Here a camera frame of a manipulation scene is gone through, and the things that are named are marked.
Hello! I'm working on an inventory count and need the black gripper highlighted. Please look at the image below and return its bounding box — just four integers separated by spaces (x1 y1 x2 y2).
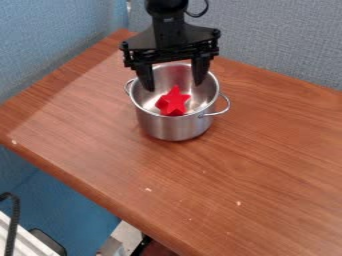
121 15 221 92

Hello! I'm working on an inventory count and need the red star-shaped block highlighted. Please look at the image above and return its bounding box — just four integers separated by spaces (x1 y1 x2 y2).
156 85 192 116

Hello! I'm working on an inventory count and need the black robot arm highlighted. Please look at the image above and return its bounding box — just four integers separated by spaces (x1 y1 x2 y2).
120 0 221 92

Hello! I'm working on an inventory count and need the metal pot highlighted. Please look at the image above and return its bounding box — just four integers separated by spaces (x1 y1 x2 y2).
125 63 232 141

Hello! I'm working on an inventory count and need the white ribbed box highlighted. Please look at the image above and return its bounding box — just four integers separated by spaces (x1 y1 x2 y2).
0 211 69 256

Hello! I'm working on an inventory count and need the black table leg bracket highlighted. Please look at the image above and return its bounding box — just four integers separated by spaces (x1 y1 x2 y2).
130 234 153 256

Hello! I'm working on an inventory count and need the black cable loop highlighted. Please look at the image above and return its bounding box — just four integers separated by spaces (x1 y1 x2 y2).
0 192 22 256

